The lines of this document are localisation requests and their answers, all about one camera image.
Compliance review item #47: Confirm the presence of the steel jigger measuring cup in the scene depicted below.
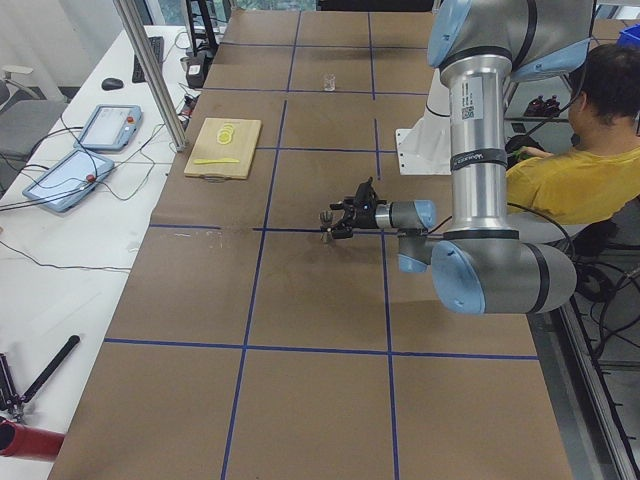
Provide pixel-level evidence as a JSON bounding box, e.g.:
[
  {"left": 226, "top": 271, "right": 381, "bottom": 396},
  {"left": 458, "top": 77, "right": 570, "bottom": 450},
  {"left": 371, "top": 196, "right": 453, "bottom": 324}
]
[{"left": 319, "top": 210, "right": 333, "bottom": 244}]

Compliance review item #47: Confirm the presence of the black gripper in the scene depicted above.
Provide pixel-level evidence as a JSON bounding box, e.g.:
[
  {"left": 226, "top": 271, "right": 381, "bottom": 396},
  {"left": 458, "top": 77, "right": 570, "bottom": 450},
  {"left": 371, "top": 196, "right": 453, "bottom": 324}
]
[{"left": 329, "top": 177, "right": 379, "bottom": 239}]

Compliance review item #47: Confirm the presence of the red cylinder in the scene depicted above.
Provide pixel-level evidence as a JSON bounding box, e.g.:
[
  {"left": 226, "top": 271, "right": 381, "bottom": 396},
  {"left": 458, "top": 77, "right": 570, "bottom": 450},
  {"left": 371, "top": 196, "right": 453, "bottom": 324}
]
[{"left": 1, "top": 420, "right": 65, "bottom": 462}]

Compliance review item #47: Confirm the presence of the black keyboard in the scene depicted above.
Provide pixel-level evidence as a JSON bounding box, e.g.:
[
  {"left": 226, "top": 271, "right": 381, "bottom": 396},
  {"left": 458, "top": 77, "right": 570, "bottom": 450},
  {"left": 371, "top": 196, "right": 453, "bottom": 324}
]
[{"left": 131, "top": 35, "right": 165, "bottom": 85}]

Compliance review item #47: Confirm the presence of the person in yellow shirt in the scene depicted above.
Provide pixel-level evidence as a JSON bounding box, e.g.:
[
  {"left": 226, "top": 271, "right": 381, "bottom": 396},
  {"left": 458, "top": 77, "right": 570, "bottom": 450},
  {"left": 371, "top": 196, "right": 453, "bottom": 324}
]
[{"left": 506, "top": 44, "right": 639, "bottom": 225}]

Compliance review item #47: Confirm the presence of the near blue teach pendant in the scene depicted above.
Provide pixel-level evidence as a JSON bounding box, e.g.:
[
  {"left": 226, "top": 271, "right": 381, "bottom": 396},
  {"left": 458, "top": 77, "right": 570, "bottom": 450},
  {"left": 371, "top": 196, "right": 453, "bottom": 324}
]
[{"left": 22, "top": 149, "right": 115, "bottom": 213}]

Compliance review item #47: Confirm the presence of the clear glass beaker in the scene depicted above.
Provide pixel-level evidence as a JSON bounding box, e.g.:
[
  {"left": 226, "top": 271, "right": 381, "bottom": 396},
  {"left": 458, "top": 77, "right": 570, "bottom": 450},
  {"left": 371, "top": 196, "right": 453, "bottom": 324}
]
[{"left": 323, "top": 73, "right": 336, "bottom": 92}]

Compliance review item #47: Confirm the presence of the blue teach pendant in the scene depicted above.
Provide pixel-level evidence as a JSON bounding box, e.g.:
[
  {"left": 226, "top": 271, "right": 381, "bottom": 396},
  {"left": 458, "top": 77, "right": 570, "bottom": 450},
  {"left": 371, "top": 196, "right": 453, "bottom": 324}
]
[
  {"left": 22, "top": 149, "right": 115, "bottom": 213},
  {"left": 74, "top": 104, "right": 142, "bottom": 152}
]

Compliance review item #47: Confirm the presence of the black computer mouse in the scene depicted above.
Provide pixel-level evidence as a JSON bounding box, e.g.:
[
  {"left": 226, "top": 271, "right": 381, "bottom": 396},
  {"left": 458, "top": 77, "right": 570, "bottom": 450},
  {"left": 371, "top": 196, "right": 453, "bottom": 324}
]
[{"left": 101, "top": 77, "right": 124, "bottom": 91}]

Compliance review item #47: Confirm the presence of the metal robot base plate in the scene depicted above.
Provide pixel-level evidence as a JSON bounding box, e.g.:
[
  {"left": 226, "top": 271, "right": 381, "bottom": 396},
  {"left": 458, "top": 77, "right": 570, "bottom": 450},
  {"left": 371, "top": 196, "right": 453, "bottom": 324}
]
[{"left": 395, "top": 128, "right": 451, "bottom": 176}]

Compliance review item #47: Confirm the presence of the aluminium frame post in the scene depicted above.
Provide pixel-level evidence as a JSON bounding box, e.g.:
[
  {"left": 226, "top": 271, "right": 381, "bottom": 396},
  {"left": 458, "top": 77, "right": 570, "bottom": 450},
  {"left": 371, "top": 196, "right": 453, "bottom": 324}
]
[{"left": 113, "top": 0, "right": 187, "bottom": 152}]

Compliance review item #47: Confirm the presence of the yellow plastic knife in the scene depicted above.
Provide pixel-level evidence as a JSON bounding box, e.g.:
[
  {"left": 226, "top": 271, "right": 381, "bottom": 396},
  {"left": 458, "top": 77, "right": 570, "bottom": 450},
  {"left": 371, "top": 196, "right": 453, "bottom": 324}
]
[{"left": 193, "top": 157, "right": 240, "bottom": 165}]

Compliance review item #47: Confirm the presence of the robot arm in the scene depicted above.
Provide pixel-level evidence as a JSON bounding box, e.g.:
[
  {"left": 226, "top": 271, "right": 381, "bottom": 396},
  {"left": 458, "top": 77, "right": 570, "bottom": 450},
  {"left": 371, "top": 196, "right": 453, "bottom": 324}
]
[{"left": 321, "top": 1, "right": 595, "bottom": 314}]

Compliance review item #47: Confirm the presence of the far blue teach pendant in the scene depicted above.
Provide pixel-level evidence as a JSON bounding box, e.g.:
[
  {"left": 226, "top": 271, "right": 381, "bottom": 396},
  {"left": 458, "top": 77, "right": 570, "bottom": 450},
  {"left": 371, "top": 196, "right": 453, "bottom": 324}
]
[{"left": 74, "top": 104, "right": 142, "bottom": 152}]

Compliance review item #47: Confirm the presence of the bamboo cutting board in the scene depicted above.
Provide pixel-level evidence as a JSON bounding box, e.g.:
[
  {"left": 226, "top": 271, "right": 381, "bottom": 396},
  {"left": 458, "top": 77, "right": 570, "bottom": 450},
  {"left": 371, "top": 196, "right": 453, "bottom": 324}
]
[{"left": 184, "top": 118, "right": 262, "bottom": 180}]

